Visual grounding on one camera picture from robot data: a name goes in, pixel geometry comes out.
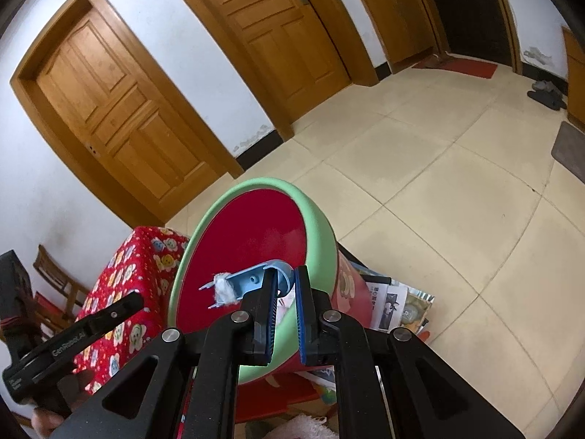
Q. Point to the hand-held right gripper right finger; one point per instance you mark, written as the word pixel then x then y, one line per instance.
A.
pixel 299 320

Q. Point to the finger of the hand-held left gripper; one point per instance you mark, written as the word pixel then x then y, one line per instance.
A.
pixel 119 310

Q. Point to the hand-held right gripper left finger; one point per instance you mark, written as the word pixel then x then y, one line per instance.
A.
pixel 273 320

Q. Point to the white cotton wad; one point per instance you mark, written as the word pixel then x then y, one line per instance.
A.
pixel 224 290

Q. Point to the red basin with green rim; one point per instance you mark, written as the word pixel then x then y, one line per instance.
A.
pixel 256 238

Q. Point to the person's left hand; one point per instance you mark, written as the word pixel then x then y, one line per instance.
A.
pixel 45 423

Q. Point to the red flower print blanket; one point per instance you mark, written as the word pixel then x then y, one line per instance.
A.
pixel 132 274

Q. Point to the wooden chair with red cushion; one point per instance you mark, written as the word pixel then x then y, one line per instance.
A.
pixel 59 279

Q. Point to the black and white newspaper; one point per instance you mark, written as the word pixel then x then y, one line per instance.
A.
pixel 388 304

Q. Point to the white fluffy towel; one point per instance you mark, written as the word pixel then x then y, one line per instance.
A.
pixel 301 427

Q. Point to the wide panelled wooden door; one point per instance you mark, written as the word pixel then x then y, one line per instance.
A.
pixel 114 109

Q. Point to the red doormat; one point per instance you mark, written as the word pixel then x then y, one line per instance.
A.
pixel 466 67

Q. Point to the small plain wooden door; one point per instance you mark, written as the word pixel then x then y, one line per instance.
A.
pixel 397 18

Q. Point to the grey floor mat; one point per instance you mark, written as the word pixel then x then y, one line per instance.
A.
pixel 569 146

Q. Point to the dark slipper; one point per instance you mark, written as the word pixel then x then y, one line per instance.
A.
pixel 548 99

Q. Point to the grey slipper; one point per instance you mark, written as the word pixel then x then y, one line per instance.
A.
pixel 544 86

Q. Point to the wooden cabinet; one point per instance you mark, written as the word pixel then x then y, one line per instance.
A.
pixel 576 73

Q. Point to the open wooden doorway frame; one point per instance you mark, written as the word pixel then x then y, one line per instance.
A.
pixel 509 32

